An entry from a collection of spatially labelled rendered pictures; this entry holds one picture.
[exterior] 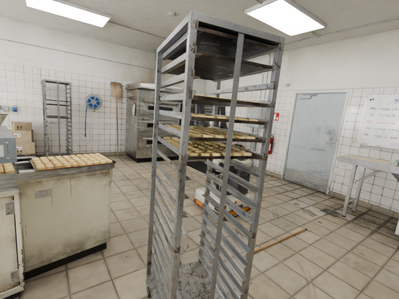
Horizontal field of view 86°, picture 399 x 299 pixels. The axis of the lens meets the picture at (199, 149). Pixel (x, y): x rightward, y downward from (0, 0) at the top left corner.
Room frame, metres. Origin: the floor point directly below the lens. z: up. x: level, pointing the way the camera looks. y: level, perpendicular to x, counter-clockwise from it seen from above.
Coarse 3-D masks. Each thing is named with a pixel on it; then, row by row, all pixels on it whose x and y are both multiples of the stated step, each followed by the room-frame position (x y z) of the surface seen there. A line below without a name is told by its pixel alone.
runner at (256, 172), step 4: (232, 160) 1.34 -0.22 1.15; (232, 164) 1.30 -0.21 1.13; (236, 164) 1.29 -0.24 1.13; (240, 164) 1.25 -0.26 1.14; (244, 164) 1.22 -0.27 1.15; (240, 168) 1.21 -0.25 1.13; (244, 168) 1.22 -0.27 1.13; (248, 168) 1.18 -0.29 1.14; (252, 168) 1.15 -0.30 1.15; (248, 172) 1.14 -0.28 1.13; (252, 172) 1.14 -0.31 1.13; (256, 172) 1.11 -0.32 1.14; (260, 172) 1.09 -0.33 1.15; (256, 176) 1.08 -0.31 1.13; (260, 176) 1.08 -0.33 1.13
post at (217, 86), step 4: (216, 84) 1.65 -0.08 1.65; (216, 88) 1.65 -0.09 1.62; (216, 96) 1.64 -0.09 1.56; (216, 108) 1.65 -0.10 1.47; (216, 112) 1.65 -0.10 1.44; (212, 124) 1.66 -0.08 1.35; (216, 124) 1.65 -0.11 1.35; (212, 160) 1.65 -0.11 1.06; (208, 168) 1.65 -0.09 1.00; (208, 180) 1.65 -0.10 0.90; (208, 192) 1.65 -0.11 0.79; (204, 200) 1.66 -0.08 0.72; (204, 212) 1.64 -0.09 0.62; (204, 244) 1.66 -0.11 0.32; (200, 260) 1.64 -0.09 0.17
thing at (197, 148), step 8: (176, 144) 1.20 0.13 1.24; (192, 144) 1.29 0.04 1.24; (200, 144) 1.36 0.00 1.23; (208, 144) 1.39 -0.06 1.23; (216, 144) 1.35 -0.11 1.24; (224, 144) 1.38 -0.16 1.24; (192, 152) 1.00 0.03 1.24; (200, 152) 1.02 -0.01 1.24; (208, 152) 1.03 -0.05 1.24; (216, 152) 1.05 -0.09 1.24; (224, 152) 1.07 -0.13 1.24; (232, 152) 1.13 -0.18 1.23; (240, 152) 1.15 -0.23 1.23; (248, 152) 1.13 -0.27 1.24
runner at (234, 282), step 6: (198, 234) 1.65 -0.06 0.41; (204, 240) 1.58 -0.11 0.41; (210, 246) 1.49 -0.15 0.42; (210, 252) 1.43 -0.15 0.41; (222, 264) 1.32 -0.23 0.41; (228, 270) 1.25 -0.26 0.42; (228, 276) 1.21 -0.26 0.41; (234, 276) 1.18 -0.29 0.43; (234, 282) 1.16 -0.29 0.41; (240, 288) 1.11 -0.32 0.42; (240, 294) 1.08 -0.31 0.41
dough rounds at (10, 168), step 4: (0, 164) 1.52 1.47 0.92; (4, 164) 1.53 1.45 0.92; (8, 164) 1.54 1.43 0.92; (0, 168) 1.43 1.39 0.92; (4, 168) 1.49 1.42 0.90; (8, 168) 1.45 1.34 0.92; (12, 168) 1.47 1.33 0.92; (0, 172) 1.37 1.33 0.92; (4, 172) 1.42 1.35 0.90; (8, 172) 1.40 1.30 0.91; (12, 172) 1.42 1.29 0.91
